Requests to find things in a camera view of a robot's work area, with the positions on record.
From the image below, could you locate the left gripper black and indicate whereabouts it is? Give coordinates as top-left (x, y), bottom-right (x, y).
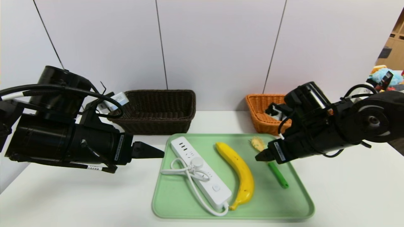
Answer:
top-left (72, 123), bottom-right (165, 168)

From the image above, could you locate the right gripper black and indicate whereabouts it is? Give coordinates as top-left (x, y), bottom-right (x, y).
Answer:
top-left (255, 128), bottom-right (323, 165)

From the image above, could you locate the pasta spoon with green handle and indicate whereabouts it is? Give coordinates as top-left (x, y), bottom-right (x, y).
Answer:
top-left (250, 136), bottom-right (289, 189)

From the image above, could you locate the yellow banana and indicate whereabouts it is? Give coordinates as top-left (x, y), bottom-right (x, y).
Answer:
top-left (215, 142), bottom-right (255, 211)

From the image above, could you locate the white power strip with cable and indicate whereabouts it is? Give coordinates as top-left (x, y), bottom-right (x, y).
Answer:
top-left (161, 136), bottom-right (232, 217)

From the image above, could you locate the dark brown wicker basket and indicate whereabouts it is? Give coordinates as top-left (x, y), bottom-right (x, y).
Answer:
top-left (107, 90), bottom-right (196, 136)

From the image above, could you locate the orange wicker basket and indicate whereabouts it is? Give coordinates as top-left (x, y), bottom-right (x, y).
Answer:
top-left (246, 94), bottom-right (292, 136)

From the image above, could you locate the light green plastic tray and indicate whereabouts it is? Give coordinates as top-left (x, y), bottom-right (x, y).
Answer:
top-left (152, 133), bottom-right (315, 220)

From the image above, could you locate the blue plush toy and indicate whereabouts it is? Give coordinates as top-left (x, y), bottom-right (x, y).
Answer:
top-left (371, 68), bottom-right (404, 86)

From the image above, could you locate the black upright box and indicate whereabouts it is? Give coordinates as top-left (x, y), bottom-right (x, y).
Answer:
top-left (376, 71), bottom-right (394, 92)

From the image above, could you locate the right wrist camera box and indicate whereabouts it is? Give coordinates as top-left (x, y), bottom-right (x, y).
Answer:
top-left (266, 102), bottom-right (289, 122)

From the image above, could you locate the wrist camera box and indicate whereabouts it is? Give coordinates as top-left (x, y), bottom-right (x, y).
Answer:
top-left (104, 92), bottom-right (129, 111)
top-left (266, 102), bottom-right (289, 122)

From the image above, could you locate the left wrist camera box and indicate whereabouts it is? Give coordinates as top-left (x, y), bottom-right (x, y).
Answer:
top-left (104, 92), bottom-right (129, 111)

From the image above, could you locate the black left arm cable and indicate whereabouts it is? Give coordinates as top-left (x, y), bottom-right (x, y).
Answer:
top-left (0, 84), bottom-right (124, 119)

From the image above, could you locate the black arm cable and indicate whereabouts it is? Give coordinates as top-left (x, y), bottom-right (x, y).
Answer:
top-left (0, 84), bottom-right (124, 119)
top-left (344, 84), bottom-right (378, 99)

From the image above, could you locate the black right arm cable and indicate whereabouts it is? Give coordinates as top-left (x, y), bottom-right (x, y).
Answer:
top-left (344, 84), bottom-right (378, 99)

